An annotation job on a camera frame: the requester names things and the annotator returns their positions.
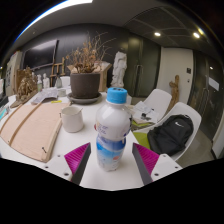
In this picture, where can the wooden stir stick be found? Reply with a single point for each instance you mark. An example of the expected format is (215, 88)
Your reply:
(80, 110)

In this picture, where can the black box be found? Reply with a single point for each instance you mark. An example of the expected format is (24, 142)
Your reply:
(2, 101)

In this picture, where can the pale green spray bottle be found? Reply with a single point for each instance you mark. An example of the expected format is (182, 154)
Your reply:
(39, 85)

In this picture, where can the light wooden drawing board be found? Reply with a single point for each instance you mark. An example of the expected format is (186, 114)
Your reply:
(33, 133)

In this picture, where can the green folder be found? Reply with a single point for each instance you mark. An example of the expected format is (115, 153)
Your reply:
(142, 139)

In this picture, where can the newspaper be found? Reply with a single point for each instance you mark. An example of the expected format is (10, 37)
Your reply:
(45, 94)

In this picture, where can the dark pot with dried plant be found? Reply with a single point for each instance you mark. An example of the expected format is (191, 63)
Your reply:
(85, 85)

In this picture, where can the black backpack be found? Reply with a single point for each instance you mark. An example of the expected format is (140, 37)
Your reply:
(170, 135)

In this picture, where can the yellow marker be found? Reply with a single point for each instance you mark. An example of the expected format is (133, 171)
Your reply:
(56, 101)

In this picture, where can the wooden easel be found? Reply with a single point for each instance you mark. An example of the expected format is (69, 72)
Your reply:
(58, 65)

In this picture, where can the round ceiling light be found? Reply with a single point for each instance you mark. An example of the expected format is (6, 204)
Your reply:
(157, 34)
(196, 35)

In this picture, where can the stack of white papers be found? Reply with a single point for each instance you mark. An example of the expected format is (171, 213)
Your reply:
(145, 110)

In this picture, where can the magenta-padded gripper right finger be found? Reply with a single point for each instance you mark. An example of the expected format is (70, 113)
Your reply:
(151, 165)

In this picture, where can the white chair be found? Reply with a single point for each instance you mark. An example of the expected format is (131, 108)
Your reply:
(181, 108)
(66, 81)
(158, 98)

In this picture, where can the small white plaster bust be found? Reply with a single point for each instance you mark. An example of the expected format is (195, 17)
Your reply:
(46, 81)

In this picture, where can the carved brown wooden sculpture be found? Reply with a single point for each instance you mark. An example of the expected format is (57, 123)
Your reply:
(26, 86)

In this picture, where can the wooden figure sculpture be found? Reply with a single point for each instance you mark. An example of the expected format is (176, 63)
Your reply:
(174, 88)

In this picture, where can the white bottle with blue cap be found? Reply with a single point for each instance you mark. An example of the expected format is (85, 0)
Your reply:
(111, 133)

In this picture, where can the dark wall screen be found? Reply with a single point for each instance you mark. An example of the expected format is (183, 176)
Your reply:
(40, 55)

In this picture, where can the grey plant saucer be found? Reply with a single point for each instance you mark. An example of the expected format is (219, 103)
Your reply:
(85, 100)

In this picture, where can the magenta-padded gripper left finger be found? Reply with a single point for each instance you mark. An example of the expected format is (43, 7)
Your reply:
(71, 165)

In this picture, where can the small white jar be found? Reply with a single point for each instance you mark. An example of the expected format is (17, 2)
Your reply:
(62, 92)

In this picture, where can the white cup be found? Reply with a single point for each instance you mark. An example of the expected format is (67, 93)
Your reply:
(71, 121)

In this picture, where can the tall white plaster statue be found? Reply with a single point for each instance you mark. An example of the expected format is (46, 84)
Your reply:
(119, 68)

